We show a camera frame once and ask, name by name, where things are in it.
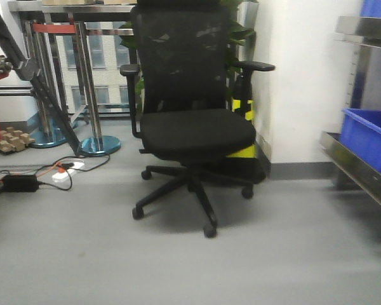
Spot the stainless steel shelf rack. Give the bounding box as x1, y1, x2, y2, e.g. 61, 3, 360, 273
320, 15, 381, 206

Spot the black power adapter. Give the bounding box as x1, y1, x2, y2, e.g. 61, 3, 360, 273
1, 175, 39, 193

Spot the black tripod leg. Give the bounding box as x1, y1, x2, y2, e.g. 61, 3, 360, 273
0, 14, 80, 156

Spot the yellow black corner guard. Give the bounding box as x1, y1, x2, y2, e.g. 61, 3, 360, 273
227, 98, 257, 159

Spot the black mesh office chair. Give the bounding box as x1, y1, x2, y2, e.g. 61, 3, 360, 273
119, 0, 276, 239

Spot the white power strip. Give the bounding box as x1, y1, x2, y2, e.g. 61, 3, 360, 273
52, 161, 84, 183

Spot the chrome stanchion blue base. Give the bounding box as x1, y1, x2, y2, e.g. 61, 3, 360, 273
72, 21, 121, 156

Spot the wooden blocks pile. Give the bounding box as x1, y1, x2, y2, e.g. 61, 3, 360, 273
0, 127, 36, 154

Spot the green potted plant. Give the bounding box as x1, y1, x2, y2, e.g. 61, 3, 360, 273
120, 1, 258, 105

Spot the blue plastic bin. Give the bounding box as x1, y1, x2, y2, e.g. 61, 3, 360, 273
340, 108, 381, 173

